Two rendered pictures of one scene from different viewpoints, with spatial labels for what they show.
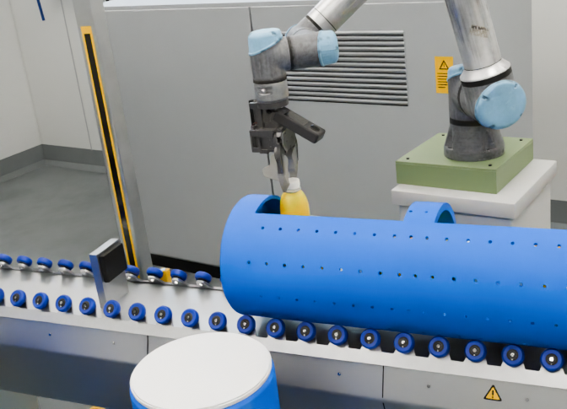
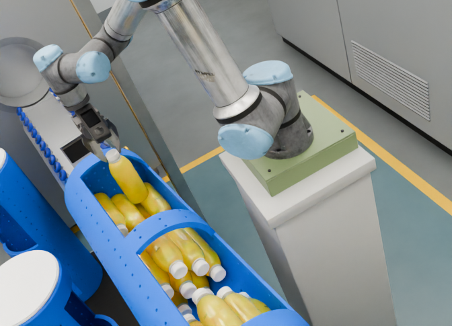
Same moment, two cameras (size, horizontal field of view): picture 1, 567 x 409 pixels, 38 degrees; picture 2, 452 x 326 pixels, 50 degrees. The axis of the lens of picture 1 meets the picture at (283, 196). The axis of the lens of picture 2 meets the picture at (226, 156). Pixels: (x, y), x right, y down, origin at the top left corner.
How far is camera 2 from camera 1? 158 cm
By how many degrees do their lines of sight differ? 42
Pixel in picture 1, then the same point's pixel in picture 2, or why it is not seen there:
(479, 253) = (140, 302)
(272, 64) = (51, 82)
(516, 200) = (275, 214)
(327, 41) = (83, 68)
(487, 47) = (216, 91)
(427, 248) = (123, 273)
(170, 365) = (9, 276)
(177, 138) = not seen: outside the picture
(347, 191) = (383, 37)
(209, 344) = (37, 265)
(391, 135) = (410, 1)
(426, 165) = not seen: hidden behind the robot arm
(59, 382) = not seen: hidden behind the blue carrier
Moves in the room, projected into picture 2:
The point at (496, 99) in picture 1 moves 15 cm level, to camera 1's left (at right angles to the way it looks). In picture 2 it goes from (230, 139) to (177, 132)
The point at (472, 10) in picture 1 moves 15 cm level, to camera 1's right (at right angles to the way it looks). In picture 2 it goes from (189, 56) to (253, 57)
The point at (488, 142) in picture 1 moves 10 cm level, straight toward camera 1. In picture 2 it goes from (280, 144) to (255, 170)
